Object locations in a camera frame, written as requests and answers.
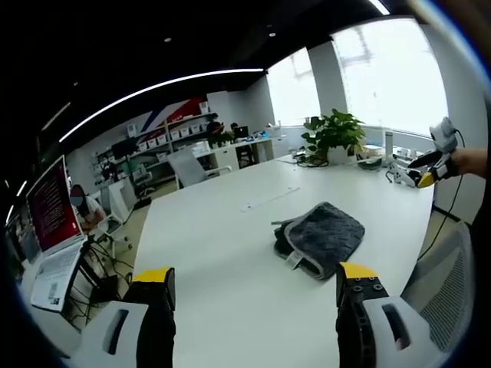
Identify white laptop with red screen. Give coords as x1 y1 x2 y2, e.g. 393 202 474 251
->
25 154 87 312

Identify grey towel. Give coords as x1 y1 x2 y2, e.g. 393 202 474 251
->
271 202 366 281

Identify tangle of black cables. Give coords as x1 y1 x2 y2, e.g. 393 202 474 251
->
71 235 134 333

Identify white device on table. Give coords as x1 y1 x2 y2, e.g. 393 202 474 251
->
384 160 418 189

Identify white swivel chair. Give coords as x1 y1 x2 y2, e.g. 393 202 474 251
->
95 186 133 254

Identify grey mesh office chair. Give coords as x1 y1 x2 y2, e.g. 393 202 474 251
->
400 220 476 354

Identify white office chair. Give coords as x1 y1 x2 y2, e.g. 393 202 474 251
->
167 148 232 189

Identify white low cabinet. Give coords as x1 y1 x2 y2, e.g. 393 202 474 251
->
193 136 287 172

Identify green potted plant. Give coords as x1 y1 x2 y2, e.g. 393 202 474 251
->
301 108 367 166

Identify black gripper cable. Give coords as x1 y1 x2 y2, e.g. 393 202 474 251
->
417 128 467 264

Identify ceiling light strip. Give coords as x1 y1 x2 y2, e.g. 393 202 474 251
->
57 67 266 143

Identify black screen on stand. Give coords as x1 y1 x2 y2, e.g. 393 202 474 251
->
110 137 138 159

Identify shelf with white boxes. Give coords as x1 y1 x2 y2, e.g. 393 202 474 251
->
124 100 216 164

